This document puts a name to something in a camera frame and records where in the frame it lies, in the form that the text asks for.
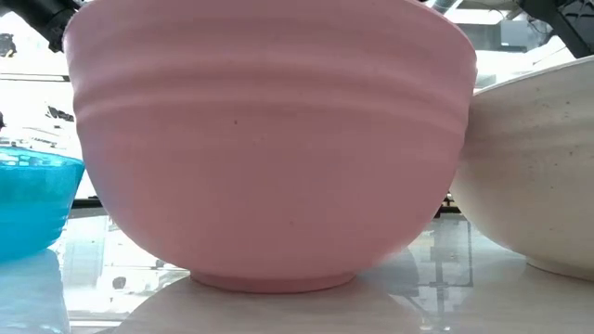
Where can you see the large pink bowl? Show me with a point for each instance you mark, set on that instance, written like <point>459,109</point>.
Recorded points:
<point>269,162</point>

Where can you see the large white bowl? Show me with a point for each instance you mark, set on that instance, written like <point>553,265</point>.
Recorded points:
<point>533,176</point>

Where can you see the small cyan plastic bowl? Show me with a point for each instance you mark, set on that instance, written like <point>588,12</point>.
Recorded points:
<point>32,204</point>

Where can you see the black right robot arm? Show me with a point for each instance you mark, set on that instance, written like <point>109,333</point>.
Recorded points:
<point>564,21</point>

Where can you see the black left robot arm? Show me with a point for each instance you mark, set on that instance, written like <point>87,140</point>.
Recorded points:
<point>42,16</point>

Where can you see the black metal table frame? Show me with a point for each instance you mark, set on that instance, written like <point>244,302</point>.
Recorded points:
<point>86,203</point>

